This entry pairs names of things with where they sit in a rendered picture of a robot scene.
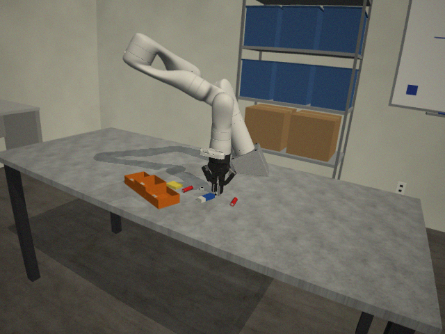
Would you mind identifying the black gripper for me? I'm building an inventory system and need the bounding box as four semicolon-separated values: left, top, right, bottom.
202;154;236;195

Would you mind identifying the blue and white eraser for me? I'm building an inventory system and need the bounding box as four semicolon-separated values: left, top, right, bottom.
197;193;215;203

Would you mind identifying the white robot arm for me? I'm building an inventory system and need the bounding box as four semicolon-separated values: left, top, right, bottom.
123;33;254;159

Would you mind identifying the orange rack of three bins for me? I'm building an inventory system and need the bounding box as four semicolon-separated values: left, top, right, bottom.
124;171;180;209

